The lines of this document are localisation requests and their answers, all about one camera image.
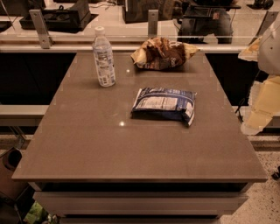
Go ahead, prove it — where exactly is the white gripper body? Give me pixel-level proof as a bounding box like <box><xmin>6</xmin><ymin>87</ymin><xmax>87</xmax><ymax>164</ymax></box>
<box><xmin>249</xmin><ymin>75</ymin><xmax>280</xmax><ymax>118</ymax></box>

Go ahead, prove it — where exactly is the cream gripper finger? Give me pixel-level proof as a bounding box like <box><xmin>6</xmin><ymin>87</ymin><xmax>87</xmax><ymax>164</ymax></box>
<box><xmin>238</xmin><ymin>38</ymin><xmax>262</xmax><ymax>62</ymax></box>
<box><xmin>241</xmin><ymin>111</ymin><xmax>272</xmax><ymax>136</ymax></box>

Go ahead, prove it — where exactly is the brown chip bag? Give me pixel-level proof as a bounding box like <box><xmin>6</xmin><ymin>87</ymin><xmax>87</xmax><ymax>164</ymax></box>
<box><xmin>130</xmin><ymin>37</ymin><xmax>199</xmax><ymax>71</ymax></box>

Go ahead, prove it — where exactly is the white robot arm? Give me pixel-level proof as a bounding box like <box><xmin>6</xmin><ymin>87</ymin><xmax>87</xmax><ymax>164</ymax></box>
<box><xmin>238</xmin><ymin>18</ymin><xmax>280</xmax><ymax>136</ymax></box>

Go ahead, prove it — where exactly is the blue chip bag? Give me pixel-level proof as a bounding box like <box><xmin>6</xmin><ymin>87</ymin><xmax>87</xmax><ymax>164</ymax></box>
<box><xmin>131</xmin><ymin>87</ymin><xmax>196</xmax><ymax>127</ymax></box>

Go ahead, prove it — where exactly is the green bag on floor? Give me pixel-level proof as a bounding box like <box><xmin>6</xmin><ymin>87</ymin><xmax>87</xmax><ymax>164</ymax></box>
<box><xmin>23</xmin><ymin>200</ymin><xmax>60</xmax><ymax>224</ymax></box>

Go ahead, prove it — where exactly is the person in jeans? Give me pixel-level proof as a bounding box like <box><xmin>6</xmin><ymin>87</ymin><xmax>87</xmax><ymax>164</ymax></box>
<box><xmin>178</xmin><ymin>0</ymin><xmax>239</xmax><ymax>44</ymax></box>

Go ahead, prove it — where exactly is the black box background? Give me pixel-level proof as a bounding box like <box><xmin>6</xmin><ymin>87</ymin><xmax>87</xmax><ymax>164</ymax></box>
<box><xmin>122</xmin><ymin>0</ymin><xmax>175</xmax><ymax>24</ymax></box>

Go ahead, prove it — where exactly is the clear plastic water bottle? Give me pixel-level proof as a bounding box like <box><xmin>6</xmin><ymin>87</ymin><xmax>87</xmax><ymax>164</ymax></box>
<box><xmin>92</xmin><ymin>26</ymin><xmax>116</xmax><ymax>88</ymax></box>

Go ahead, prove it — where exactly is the brown table with drawers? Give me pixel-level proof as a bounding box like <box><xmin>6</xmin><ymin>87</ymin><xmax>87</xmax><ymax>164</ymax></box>
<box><xmin>13</xmin><ymin>52</ymin><xmax>267</xmax><ymax>223</ymax></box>

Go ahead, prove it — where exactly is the black open case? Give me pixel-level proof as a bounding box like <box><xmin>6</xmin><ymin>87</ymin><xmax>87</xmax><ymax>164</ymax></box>
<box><xmin>28</xmin><ymin>0</ymin><xmax>97</xmax><ymax>33</ymax></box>

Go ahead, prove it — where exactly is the right metal railing bracket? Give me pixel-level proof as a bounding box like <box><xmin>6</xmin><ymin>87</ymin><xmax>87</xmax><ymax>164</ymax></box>
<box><xmin>256</xmin><ymin>10</ymin><xmax>278</xmax><ymax>37</ymax></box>

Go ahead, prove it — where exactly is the metal railing bracket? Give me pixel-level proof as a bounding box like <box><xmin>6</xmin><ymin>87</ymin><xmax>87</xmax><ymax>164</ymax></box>
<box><xmin>29</xmin><ymin>9</ymin><xmax>53</xmax><ymax>49</ymax></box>
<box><xmin>256</xmin><ymin>10</ymin><xmax>278</xmax><ymax>37</ymax></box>
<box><xmin>148</xmin><ymin>10</ymin><xmax>158</xmax><ymax>38</ymax></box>

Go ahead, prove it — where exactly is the middle metal railing bracket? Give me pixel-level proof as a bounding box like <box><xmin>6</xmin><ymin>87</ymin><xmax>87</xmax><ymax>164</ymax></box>
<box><xmin>148</xmin><ymin>10</ymin><xmax>158</xmax><ymax>38</ymax></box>

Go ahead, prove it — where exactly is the left metal railing bracket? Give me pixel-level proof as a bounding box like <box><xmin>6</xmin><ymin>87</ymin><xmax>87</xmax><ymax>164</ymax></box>
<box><xmin>29</xmin><ymin>9</ymin><xmax>53</xmax><ymax>49</ymax></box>

